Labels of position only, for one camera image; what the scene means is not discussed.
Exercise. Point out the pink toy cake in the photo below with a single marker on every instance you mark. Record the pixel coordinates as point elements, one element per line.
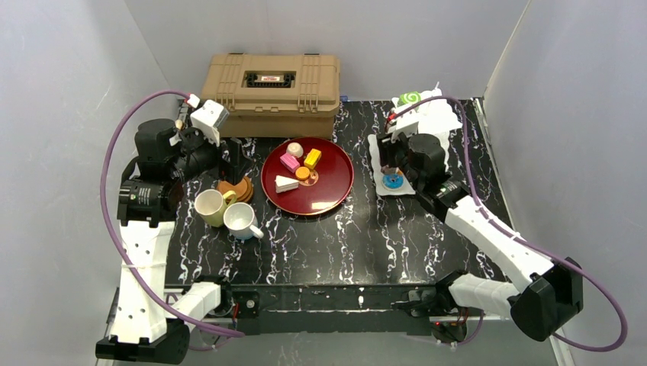
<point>290,162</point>

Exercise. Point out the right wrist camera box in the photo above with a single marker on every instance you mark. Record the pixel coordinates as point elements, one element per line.
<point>407,124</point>

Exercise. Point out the yellow toy cake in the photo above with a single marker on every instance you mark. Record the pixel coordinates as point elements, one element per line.
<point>312,158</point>

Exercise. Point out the wooden coaster stack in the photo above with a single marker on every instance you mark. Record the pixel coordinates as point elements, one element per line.
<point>243,190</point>

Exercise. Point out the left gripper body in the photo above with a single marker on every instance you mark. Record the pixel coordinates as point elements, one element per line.
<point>231,155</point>

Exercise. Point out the white toy cake slice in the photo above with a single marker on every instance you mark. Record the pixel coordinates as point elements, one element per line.
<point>284,184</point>

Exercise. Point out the orange round toy biscuit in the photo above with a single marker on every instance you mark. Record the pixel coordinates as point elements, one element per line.
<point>302,173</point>

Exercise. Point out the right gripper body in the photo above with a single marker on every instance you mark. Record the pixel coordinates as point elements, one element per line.
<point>393,151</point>

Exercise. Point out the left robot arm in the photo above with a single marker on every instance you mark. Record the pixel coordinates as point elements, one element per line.
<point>145,327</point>

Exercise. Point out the green swirl roll cake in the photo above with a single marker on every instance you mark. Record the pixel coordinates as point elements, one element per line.
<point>411,97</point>

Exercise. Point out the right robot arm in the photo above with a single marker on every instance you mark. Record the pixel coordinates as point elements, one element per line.
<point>541,294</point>

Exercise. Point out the blue toy donut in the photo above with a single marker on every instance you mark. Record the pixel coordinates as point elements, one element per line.
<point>392,182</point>

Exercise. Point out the tan plastic toolbox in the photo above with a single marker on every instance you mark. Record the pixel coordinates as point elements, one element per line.
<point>275,96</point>

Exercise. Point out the pink handled metal tongs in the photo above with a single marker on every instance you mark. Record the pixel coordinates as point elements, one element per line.
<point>388,170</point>

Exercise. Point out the red round tray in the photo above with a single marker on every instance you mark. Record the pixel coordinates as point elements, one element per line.
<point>334,171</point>

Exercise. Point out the white round toy mochi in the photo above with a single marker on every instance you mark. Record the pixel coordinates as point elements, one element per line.
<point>295,149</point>

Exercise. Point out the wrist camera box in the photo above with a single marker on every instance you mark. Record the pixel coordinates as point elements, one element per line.
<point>207,118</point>
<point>407,124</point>

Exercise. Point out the white grey mug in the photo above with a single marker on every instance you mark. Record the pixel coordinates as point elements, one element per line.
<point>241,221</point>

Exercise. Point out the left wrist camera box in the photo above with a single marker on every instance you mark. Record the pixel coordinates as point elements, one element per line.
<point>207,118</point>

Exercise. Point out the yellow green mug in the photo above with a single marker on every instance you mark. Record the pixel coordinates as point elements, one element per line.
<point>211,205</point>

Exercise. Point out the white tiered cake stand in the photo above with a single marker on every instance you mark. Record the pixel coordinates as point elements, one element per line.
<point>438,119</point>

